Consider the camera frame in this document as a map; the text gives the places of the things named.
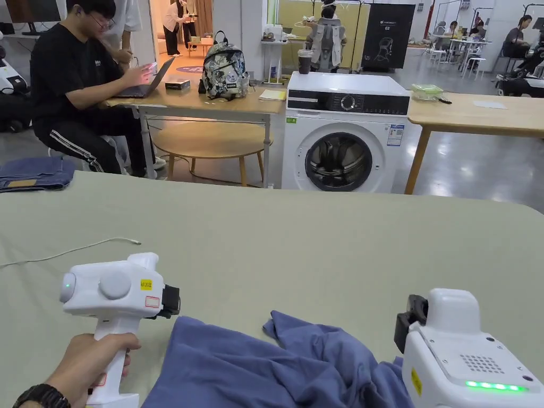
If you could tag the folded blue jeans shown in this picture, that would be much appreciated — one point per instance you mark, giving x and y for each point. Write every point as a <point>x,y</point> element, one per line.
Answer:
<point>32,174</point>

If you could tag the tall black carton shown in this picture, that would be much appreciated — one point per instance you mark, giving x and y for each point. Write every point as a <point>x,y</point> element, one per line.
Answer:
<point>389,36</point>

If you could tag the white and black robot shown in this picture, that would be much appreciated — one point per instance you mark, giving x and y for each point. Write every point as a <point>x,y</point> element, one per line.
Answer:
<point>10,85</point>
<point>520,78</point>

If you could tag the group of people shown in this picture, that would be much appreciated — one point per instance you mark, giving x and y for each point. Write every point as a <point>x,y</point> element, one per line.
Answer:
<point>176,25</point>
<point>461,29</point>

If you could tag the dark blue shirt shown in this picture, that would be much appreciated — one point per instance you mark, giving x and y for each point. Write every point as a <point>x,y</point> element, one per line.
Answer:
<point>255,369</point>

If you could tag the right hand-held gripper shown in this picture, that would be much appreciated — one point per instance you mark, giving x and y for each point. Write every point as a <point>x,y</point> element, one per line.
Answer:
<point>459,361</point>

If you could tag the bed with pale green sheet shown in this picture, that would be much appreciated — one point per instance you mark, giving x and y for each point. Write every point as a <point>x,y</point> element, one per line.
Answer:
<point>297,246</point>

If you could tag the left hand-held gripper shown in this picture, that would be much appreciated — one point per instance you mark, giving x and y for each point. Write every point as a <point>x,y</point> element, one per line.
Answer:
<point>112,297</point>

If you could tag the white washing machine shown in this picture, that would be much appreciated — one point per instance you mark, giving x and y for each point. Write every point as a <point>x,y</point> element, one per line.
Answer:
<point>340,127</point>

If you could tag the black monitor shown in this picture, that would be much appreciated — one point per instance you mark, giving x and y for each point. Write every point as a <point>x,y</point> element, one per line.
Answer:
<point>32,10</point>

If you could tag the row of white tables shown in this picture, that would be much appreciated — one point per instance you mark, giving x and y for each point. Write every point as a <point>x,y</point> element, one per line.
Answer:
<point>459,53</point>

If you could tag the person's left hand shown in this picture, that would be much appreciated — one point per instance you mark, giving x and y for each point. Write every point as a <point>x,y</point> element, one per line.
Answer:
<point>80,361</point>

